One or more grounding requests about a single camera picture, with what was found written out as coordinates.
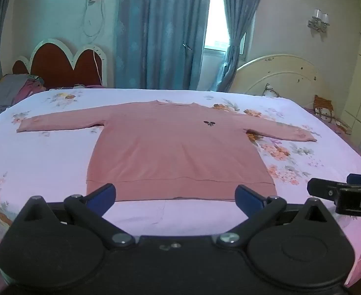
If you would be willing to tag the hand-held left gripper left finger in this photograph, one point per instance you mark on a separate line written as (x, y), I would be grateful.
(102, 195)

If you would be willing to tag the wide blue curtain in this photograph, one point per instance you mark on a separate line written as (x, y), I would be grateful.
(162, 30)

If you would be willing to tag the pile of grey and pink clothes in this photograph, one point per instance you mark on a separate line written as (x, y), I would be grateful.
(13, 92)

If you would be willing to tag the pink long-sleeved sweater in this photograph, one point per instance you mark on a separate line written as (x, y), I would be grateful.
(177, 153)

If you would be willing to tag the floral white bed sheet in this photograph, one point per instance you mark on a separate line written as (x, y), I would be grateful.
(45, 159)

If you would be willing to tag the cream rounded headboard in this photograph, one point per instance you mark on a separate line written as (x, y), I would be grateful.
(286, 73)

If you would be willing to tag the red headboard with white trim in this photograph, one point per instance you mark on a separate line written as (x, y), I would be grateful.
(60, 64)

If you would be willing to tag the floral white cushion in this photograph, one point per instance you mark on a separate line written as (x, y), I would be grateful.
(271, 91)

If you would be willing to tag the narrow blue curtain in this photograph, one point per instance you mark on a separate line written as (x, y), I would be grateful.
(237, 30)

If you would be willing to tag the wall lamp with glass shades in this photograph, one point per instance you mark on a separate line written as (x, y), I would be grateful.
(319, 20)

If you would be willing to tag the window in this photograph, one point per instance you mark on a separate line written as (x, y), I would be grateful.
(217, 15)

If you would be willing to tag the orange patterned cushion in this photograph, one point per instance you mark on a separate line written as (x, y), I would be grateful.
(324, 108)

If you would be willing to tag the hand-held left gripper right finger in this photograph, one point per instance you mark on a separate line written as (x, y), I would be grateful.
(248, 199)

